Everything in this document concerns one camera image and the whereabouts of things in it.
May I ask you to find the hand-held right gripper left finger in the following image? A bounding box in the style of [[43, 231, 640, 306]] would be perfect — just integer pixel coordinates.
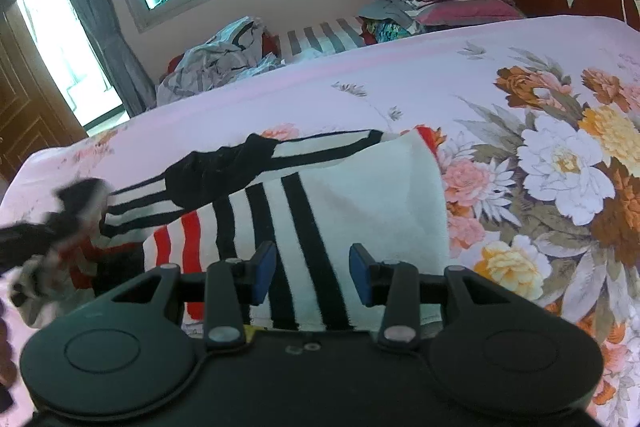
[[107, 241, 277, 352]]

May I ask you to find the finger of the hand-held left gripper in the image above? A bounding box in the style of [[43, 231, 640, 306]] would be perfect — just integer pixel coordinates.
[[50, 178, 110, 230]]

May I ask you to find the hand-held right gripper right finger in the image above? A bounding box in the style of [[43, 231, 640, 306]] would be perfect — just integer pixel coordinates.
[[349, 243, 518, 353]]

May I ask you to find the striped black red white garment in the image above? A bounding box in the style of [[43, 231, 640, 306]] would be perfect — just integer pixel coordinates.
[[70, 129, 447, 333]]

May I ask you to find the crumpled grey clothes pile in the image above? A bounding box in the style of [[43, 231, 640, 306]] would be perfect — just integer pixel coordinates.
[[156, 18, 287, 108]]

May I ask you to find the brown wooden door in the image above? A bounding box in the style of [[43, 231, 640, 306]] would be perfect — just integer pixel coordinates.
[[0, 13, 89, 182]]

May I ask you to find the pink floral bed sheet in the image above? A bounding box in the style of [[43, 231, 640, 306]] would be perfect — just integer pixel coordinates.
[[0, 14, 640, 427]]

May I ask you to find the grey white striped cushion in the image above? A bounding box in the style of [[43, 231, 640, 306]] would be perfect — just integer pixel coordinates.
[[276, 17, 367, 58]]

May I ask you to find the colourful patterned cloth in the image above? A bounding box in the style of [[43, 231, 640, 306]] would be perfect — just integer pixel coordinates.
[[362, 19, 417, 46]]

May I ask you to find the stack of folded bedding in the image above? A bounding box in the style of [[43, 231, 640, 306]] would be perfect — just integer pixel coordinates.
[[359, 0, 526, 42]]

